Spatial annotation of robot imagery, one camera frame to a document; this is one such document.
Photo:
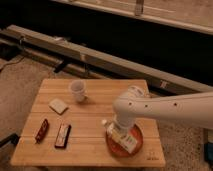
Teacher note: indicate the wooden table board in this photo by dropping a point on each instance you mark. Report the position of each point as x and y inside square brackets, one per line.
[86, 144]

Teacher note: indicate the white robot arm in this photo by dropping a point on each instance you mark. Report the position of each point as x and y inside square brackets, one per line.
[193, 109]

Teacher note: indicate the long metal rail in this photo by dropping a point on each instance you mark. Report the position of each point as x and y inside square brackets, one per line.
[156, 78]

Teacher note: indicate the dark red rectangular case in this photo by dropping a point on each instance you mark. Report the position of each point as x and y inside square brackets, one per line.
[62, 136]

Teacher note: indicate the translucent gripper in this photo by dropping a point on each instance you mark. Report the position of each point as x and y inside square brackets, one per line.
[116, 131]

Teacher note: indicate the black table leg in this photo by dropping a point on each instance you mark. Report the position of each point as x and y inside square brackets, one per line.
[13, 138]

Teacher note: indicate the small white bottle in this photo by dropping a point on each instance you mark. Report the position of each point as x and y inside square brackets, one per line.
[127, 142]

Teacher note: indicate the white square sponge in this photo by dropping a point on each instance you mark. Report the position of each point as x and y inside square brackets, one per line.
[58, 106]

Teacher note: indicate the white plastic cup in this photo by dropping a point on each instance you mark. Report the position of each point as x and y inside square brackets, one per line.
[77, 89]

